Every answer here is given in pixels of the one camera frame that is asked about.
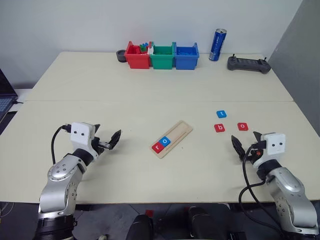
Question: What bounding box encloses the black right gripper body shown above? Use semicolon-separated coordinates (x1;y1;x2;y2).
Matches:
245;139;267;165

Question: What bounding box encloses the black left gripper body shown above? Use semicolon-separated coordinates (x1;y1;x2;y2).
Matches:
91;136;111;159

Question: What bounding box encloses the wooden letter tray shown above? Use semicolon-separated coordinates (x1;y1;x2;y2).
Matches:
149;120;194;160

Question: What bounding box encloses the red letter tile r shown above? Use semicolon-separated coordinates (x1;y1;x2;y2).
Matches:
151;142;164;154

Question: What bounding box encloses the blue letter tile o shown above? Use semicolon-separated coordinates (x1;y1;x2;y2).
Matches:
159;136;172;148

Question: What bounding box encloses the dark grey remote controller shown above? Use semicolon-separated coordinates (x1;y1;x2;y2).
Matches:
226;54;272;75

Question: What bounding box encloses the black round dish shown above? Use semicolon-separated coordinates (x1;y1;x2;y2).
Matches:
115;49;129;63

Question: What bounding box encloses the red plastic bin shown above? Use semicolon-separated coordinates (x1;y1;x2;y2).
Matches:
124;41;152;70

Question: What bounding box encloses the grey partition panel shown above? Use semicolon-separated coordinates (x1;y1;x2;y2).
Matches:
268;0;320;140

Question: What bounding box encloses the dark rounded shape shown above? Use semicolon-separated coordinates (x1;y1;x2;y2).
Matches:
187;205;219;240
125;214;155;240

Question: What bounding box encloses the green plastic bin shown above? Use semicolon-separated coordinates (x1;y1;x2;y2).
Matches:
149;42;175;70

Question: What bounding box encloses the dark laptop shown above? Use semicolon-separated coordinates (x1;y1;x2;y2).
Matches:
0;67;20;125

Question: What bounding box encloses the blue plastic bin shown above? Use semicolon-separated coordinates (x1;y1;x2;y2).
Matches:
173;42;200;71

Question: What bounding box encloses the blue drink can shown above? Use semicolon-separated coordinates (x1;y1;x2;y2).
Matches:
208;28;228;62

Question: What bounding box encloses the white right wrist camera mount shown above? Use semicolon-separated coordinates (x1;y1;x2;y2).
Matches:
251;132;287;170

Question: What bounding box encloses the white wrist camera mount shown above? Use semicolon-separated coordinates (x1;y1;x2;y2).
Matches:
251;132;287;170
69;122;99;162

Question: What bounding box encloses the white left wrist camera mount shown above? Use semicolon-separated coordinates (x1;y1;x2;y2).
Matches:
69;122;99;162

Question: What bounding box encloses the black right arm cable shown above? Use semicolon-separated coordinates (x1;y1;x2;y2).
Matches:
238;141;286;240

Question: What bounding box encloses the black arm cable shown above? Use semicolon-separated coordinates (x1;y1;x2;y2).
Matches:
238;141;286;240
50;123;72;165

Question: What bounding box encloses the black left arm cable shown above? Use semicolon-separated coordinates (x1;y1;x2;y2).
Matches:
50;123;72;165

